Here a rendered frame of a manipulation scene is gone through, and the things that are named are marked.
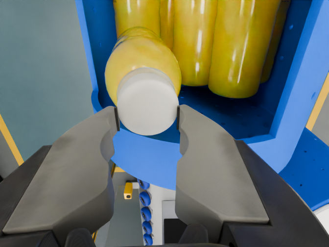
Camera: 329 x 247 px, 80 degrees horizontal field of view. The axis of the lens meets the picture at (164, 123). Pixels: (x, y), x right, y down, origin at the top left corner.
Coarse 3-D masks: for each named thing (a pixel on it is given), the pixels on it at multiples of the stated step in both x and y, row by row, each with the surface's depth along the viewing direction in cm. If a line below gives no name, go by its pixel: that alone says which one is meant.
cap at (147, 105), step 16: (128, 80) 12; (144, 80) 11; (160, 80) 12; (128, 96) 12; (144, 96) 12; (160, 96) 12; (176, 96) 12; (128, 112) 12; (144, 112) 12; (160, 112) 12; (176, 112) 13; (128, 128) 13; (144, 128) 13; (160, 128) 13
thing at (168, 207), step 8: (168, 208) 64; (168, 216) 62; (176, 216) 62; (168, 224) 58; (176, 224) 58; (184, 224) 58; (168, 232) 56; (176, 232) 56; (168, 240) 54; (176, 240) 54
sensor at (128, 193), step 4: (128, 184) 65; (132, 184) 66; (136, 184) 66; (128, 188) 64; (132, 188) 66; (136, 188) 67; (124, 192) 63; (128, 192) 63; (124, 196) 63; (128, 196) 62
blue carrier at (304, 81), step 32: (96, 0) 26; (320, 0) 12; (96, 32) 26; (288, 32) 28; (320, 32) 13; (96, 64) 27; (288, 64) 28; (320, 64) 15; (96, 96) 25; (192, 96) 39; (256, 96) 36; (288, 96) 16; (224, 128) 29; (256, 128) 29; (288, 128) 18; (128, 160) 21; (160, 160) 18; (288, 160) 22
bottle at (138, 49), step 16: (128, 32) 21; (144, 32) 20; (128, 48) 15; (144, 48) 14; (160, 48) 15; (112, 64) 15; (128, 64) 14; (144, 64) 14; (160, 64) 14; (176, 64) 16; (112, 80) 14; (176, 80) 15; (112, 96) 15
